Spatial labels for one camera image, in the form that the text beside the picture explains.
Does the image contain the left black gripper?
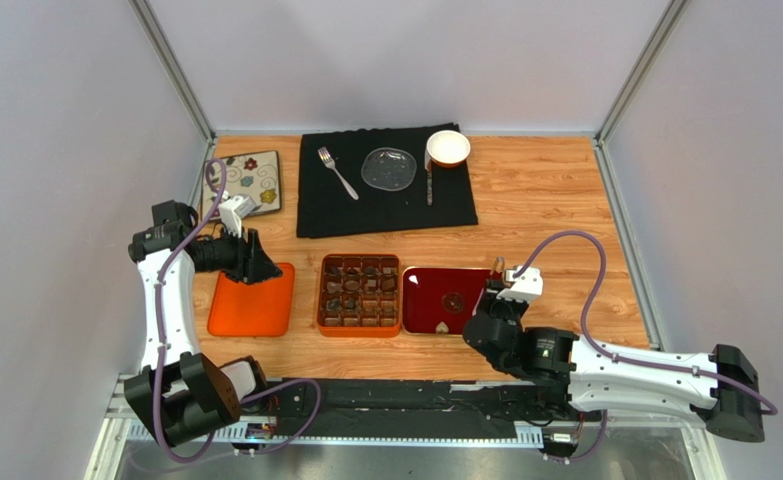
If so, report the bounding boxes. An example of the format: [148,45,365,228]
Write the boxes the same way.
[192,224,282,286]

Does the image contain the pink handled metal tongs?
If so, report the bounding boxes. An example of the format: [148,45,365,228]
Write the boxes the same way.
[472,256,505,315]

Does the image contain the orange chocolate box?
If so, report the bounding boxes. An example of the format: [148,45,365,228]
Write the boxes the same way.
[316,253,402,338]

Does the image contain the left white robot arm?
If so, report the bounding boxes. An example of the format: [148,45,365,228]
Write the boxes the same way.
[125,201,283,449]

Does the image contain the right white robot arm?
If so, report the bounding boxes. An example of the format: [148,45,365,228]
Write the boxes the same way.
[462,280,766,443]

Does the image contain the light leaf chocolate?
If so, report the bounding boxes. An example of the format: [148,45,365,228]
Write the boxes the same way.
[325,282,343,295]

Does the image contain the orange tin lid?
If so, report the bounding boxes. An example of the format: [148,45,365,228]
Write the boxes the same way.
[207,262,296,337]

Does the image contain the red lacquer tray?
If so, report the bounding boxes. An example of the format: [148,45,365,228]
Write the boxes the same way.
[401,266,489,336]

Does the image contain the floral square plate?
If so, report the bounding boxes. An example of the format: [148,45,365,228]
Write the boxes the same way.
[199,150,283,218]

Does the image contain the black cloth mat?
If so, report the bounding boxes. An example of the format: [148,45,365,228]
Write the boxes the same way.
[296,123,478,239]

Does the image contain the silver fork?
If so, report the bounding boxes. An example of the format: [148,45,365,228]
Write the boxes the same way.
[318,147,360,201]

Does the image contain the white orange bowl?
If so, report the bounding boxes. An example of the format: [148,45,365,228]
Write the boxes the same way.
[425,130,471,168]

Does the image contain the clear glass plate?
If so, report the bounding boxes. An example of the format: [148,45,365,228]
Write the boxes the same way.
[361,148,417,192]

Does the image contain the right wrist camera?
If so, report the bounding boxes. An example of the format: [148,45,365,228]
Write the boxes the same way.
[497,266,544,303]

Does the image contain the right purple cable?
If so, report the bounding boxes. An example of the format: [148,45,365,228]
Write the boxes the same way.
[510,230,780,464]

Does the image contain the purple cable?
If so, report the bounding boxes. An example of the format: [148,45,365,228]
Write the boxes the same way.
[510,230,780,464]
[151,158,323,465]

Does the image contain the dark handled knife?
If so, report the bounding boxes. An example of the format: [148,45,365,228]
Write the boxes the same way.
[426,166,433,206]

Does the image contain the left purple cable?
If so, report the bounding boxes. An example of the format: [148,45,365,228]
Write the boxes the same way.
[151,158,323,465]

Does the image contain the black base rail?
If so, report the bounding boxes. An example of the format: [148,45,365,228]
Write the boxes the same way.
[242,379,602,440]

